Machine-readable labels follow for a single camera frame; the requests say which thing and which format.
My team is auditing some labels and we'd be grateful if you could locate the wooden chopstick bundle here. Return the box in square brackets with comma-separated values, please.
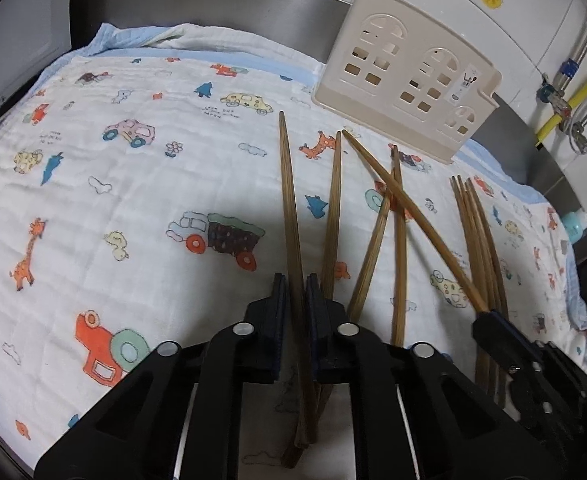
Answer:
[465, 179, 508, 408]
[451, 177, 492, 393]
[455, 176, 496, 399]
[458, 178, 499, 401]

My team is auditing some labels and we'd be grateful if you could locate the teal soap bottle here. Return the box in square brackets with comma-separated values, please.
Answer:
[561, 208, 587, 244]

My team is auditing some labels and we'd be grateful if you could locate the cartoon print white cloth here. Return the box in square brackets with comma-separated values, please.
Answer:
[0, 25, 587, 468]

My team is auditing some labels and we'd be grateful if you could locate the cream plastic utensil holder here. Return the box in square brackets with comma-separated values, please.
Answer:
[313, 0, 502, 162]

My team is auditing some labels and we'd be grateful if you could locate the yellow gas hose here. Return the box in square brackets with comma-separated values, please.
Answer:
[535, 57, 587, 148]

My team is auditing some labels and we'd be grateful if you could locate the left braided steel hose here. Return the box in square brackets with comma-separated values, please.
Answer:
[537, 8, 587, 116]

